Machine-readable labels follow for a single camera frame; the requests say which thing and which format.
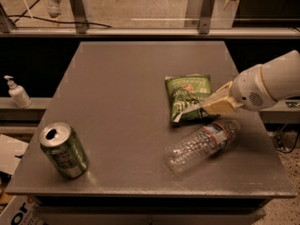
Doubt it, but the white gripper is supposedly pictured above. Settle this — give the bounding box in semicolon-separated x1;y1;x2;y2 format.
202;65;277;114

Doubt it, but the green jalapeno chip bag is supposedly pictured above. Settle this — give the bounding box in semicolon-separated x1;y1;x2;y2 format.
165;74;217;127

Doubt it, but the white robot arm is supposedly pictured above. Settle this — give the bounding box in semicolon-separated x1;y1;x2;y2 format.
202;51;300;114

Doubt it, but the clear plastic water bottle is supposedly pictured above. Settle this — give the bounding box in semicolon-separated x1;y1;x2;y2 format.
165;120;240;173

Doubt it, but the white pump lotion bottle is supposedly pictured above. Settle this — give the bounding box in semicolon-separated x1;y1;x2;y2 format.
4;75;32;108

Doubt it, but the green soda can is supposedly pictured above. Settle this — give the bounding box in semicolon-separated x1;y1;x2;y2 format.
39;122;89;179

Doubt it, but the brown paper sheet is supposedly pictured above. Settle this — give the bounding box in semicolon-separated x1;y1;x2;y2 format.
0;134;28;175

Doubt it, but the white cardboard box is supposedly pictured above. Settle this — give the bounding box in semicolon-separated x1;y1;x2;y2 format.
0;196;48;225

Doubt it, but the right metal rail bracket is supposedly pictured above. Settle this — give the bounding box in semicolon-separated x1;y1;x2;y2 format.
198;0;215;35

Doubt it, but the metal rail bracket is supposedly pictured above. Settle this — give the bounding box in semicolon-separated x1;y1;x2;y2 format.
69;0;88;34
198;0;215;35

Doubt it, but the left metal rail bracket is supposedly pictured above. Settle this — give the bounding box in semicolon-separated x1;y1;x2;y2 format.
69;0;88;34

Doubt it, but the black cable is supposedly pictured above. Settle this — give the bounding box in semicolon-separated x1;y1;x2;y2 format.
7;0;113;29

